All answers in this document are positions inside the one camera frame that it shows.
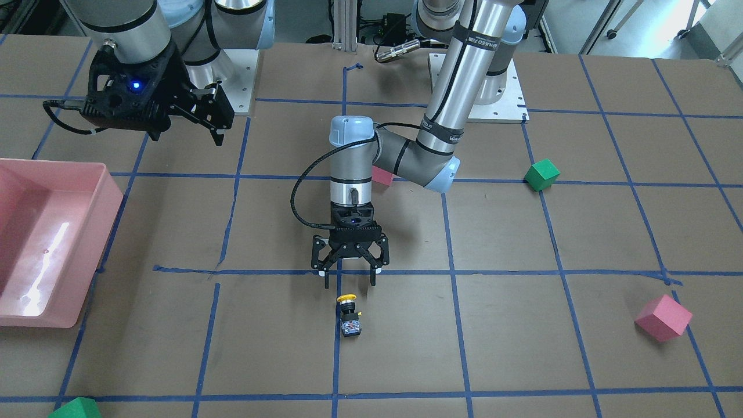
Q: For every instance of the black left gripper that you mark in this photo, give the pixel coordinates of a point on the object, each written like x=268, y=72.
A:
x=354, y=250

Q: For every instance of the green cube far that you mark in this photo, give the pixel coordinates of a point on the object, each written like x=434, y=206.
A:
x=541, y=175

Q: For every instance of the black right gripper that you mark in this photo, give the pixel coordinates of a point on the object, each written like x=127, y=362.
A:
x=176, y=80

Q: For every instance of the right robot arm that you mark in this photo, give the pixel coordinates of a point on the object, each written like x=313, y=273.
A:
x=142, y=29

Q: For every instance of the aluminium frame post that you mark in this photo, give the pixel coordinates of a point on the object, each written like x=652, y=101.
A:
x=345, y=25

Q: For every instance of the yellow push button switch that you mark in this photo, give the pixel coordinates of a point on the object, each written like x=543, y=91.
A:
x=350, y=319

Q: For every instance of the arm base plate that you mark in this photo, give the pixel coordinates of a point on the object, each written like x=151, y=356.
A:
x=505, y=98
x=237, y=70

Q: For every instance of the pink cube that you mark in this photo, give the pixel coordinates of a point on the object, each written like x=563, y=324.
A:
x=383, y=177
x=664, y=319

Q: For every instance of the green cube near bin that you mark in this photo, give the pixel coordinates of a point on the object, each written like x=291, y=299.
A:
x=80, y=407

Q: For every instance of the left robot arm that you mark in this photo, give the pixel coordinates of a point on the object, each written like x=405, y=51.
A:
x=481, y=37

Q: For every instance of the pink cube far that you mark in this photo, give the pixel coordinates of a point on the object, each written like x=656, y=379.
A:
x=664, y=319

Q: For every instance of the pink plastic bin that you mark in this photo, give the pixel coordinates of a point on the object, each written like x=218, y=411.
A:
x=56, y=217

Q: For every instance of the pink cube centre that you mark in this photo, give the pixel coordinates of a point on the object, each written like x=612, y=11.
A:
x=383, y=177

